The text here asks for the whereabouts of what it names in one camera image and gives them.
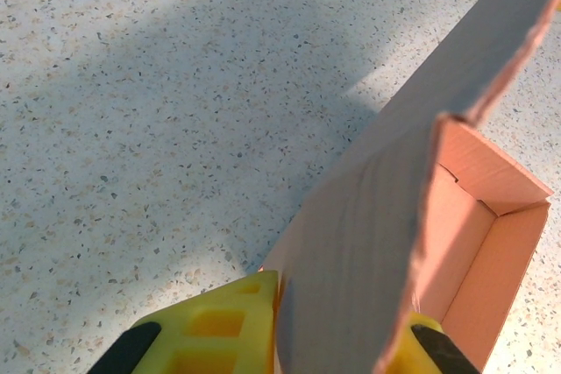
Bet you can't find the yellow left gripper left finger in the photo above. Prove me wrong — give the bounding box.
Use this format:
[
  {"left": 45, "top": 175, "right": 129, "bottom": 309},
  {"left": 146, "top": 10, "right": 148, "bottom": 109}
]
[{"left": 87, "top": 269, "right": 281, "bottom": 374}]

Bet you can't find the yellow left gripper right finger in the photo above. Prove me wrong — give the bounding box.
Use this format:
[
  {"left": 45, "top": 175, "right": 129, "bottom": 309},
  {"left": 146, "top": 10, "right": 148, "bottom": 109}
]
[{"left": 387, "top": 310, "right": 483, "bottom": 374}]

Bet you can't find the brown cardboard box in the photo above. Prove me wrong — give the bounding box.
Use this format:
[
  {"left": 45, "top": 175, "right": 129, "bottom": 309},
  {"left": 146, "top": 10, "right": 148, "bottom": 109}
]
[{"left": 256, "top": 0, "right": 561, "bottom": 374}]

